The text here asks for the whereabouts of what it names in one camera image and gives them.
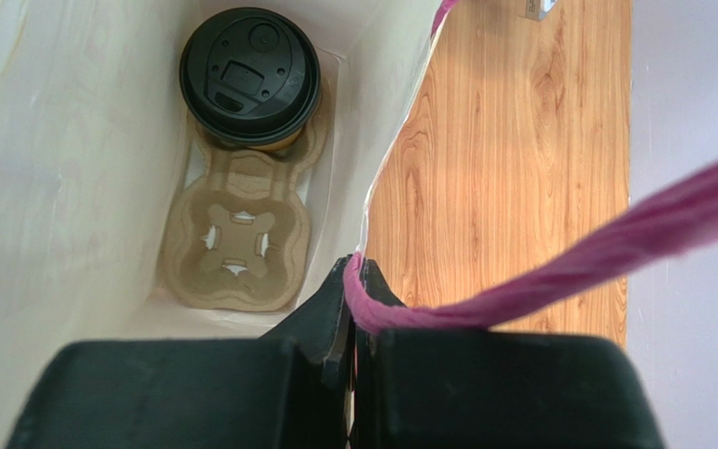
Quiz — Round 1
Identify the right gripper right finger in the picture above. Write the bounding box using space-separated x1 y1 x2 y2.
353 258 407 449

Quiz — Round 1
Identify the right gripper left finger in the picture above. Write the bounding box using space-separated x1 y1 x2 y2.
262 256 354 448

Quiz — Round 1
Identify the single paper coffee cup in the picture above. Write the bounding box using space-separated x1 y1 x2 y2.
199 121 307 152

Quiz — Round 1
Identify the black plastic cup lid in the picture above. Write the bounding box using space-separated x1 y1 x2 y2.
179 7 323 126

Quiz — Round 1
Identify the beige Cakes paper bag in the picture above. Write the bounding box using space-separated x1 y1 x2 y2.
0 0 718 449

